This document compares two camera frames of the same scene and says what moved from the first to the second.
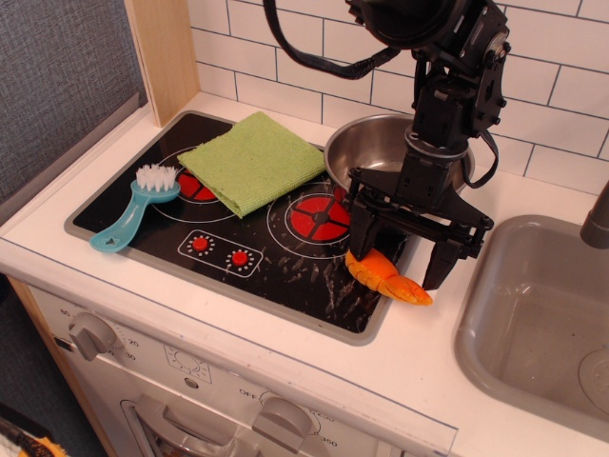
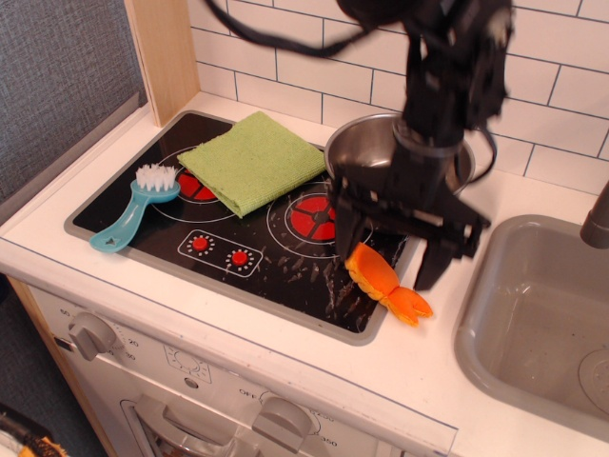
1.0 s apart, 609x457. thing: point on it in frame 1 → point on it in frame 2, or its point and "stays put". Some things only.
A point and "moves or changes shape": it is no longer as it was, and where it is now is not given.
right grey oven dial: [283, 424] stays put
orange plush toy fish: [380, 271] moves or changes shape
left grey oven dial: [91, 334] stays put
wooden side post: [161, 36] stays put
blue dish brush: [156, 183] stays put
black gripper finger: [363, 229] → [350, 221]
